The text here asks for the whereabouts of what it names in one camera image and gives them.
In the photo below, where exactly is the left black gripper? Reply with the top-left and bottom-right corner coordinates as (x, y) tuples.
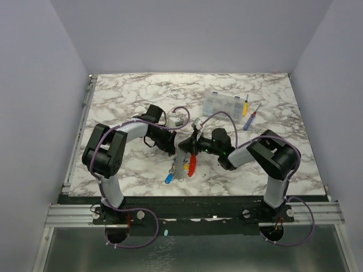
(148, 126), (176, 155)

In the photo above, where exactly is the metal key organizer red handle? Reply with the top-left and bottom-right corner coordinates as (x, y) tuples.
(169, 150), (196, 181)

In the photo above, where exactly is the blue key tag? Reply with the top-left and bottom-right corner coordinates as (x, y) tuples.
(164, 173), (174, 184)

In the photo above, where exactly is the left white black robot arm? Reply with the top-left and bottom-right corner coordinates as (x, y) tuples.
(82, 105), (183, 224)

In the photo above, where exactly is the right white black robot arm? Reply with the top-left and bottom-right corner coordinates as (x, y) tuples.
(174, 128), (301, 222)

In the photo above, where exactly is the clear plastic organizer box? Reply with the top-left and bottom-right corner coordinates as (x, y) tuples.
(202, 91), (244, 124)

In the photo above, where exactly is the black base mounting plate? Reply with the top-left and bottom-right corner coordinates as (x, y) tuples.
(58, 196), (290, 240)

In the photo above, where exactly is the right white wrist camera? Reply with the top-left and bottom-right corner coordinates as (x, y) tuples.
(191, 117), (204, 133)

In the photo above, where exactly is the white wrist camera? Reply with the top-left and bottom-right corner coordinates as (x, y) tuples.
(191, 117), (204, 133)
(166, 113), (183, 128)

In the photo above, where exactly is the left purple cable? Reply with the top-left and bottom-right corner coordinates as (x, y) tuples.
(89, 106), (191, 249)

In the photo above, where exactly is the purple cable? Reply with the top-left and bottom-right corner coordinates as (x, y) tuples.
(200, 110), (315, 246)
(89, 106), (191, 249)

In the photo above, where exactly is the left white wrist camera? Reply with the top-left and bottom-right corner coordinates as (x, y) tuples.
(166, 113), (183, 128)

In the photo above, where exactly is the blue red handled screwdriver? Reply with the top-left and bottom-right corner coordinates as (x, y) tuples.
(243, 104), (261, 131)

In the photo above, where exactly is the yellow handled screwdriver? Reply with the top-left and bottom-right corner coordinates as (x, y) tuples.
(242, 94), (249, 117)

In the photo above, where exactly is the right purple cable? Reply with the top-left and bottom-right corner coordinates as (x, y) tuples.
(200, 110), (315, 246)

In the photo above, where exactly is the aluminium left side rail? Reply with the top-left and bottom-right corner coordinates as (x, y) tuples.
(61, 74), (98, 194)

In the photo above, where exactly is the aluminium rail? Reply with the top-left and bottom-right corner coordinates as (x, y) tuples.
(45, 202), (345, 228)
(61, 74), (98, 194)

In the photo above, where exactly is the aluminium front rail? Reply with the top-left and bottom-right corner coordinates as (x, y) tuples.
(45, 202), (345, 228)

